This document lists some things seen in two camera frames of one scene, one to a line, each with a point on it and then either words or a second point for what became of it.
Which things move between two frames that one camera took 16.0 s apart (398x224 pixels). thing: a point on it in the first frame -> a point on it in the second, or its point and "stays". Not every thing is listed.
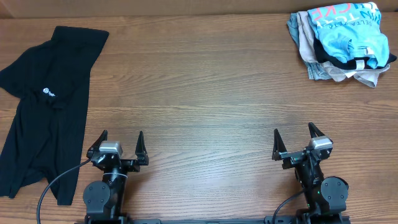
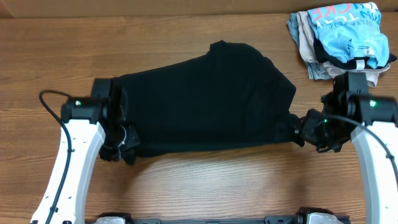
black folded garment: (357, 63) stays
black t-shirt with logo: (46, 136) -> (232, 96)
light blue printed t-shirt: (350, 31) stays
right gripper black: (296, 157) -> (306, 130)
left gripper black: (123, 162) -> (123, 144)
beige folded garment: (306, 35) stays
